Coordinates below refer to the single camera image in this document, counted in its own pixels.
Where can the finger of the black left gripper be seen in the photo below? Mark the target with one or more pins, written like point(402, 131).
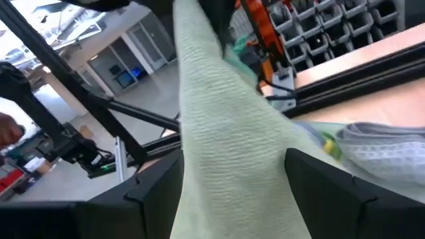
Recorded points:
point(220, 20)

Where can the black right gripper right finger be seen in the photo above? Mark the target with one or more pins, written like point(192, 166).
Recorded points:
point(318, 192)

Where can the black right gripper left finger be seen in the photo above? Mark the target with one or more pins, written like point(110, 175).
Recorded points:
point(159, 192)

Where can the bright green microfiber towel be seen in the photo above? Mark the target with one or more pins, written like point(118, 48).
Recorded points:
point(337, 154)

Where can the yellow microfiber towel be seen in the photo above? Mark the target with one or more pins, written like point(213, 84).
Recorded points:
point(328, 146)

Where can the grey microfiber towel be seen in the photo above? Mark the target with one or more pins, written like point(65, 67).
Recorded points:
point(382, 161)

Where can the pale green microfiber towel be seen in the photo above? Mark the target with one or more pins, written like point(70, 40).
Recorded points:
point(225, 132)

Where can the black background robot arm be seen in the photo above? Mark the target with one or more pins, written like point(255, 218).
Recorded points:
point(69, 146)

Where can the orange metal beam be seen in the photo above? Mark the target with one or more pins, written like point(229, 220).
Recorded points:
point(262, 26)

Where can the white shelf unit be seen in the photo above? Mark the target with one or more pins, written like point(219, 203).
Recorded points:
point(109, 63)

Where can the storage rack with red items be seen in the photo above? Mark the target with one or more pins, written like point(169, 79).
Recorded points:
point(315, 33)

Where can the red background object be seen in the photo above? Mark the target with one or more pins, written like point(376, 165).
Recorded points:
point(8, 181)

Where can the person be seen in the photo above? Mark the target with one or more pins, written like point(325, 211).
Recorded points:
point(10, 131)

